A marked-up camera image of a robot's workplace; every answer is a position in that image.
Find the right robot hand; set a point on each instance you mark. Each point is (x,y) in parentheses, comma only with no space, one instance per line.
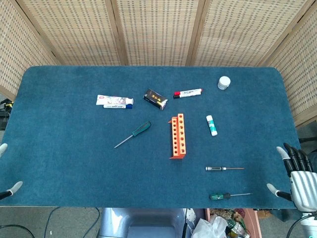
(304,188)

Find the small white jar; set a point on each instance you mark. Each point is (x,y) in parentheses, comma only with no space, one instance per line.
(224,83)

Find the rattan folding screen panel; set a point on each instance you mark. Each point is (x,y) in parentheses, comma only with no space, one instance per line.
(74,32)
(158,32)
(15,49)
(242,32)
(302,74)

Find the silver black precision screwdriver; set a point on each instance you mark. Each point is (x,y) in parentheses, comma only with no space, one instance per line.
(215,168)

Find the blue capped white marker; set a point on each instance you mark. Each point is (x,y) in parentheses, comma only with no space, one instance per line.
(116,106)

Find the pink storage box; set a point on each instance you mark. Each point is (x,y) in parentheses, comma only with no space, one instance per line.
(252,223)

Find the white toothpaste tube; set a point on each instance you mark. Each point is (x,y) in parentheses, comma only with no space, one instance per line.
(111,100)

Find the red capped white marker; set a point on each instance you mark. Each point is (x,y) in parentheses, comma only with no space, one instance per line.
(190,92)

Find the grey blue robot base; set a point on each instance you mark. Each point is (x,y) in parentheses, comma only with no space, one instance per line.
(148,223)

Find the white green glue stick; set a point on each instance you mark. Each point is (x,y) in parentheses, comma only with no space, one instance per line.
(211,126)

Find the black floor equipment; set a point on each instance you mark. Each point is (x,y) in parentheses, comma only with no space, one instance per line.
(5,111)

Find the green bottle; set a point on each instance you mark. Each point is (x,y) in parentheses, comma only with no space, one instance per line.
(232,224)

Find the black capped white marker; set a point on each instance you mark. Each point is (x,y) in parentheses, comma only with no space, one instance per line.
(175,97)

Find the white plastic bag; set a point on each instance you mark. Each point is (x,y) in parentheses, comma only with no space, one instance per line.
(210,228)

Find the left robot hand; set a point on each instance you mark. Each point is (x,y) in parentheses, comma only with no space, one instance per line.
(13,188)

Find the orange tool holder rack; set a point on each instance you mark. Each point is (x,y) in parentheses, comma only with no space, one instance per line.
(177,153)

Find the black cardboard box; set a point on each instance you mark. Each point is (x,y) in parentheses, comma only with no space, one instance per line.
(153,98)

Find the large green black screwdriver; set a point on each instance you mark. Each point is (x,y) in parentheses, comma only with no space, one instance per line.
(141,128)

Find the blue felt table cover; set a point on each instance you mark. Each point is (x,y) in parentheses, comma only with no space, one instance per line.
(74,161)

